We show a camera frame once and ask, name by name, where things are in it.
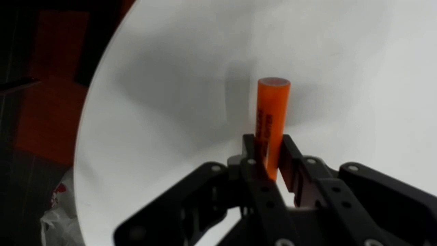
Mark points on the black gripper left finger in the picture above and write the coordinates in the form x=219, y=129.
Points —
x=260, y=205

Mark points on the white plastic bag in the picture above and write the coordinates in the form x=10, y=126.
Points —
x=59, y=219

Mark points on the orange marker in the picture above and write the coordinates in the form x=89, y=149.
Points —
x=272, y=114

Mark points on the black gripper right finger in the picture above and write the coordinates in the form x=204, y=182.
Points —
x=355, y=205

